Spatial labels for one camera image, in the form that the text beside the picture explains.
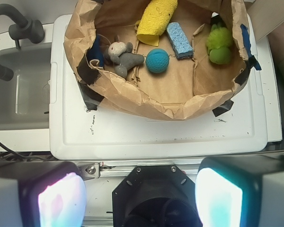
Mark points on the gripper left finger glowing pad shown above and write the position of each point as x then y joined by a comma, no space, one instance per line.
41,194

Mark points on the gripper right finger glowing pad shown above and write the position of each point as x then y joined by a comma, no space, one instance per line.
241,191

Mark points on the blue sponge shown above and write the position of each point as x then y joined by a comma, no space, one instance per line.
179,41

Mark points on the grey sink basin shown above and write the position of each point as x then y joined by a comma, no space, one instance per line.
24,101

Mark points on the brown paper bag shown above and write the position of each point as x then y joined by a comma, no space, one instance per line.
189,87

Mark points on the green plush toy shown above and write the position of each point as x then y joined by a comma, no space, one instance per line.
219,43

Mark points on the grey plush mouse toy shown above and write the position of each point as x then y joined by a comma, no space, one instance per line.
120,55

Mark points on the blue textured ball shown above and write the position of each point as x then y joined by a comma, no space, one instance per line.
157,61

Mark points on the yellow towel cloth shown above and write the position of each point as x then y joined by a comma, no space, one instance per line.
154,21

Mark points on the aluminium rail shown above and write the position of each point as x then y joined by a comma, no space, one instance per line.
122,168

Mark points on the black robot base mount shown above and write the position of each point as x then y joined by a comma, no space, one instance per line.
155,196

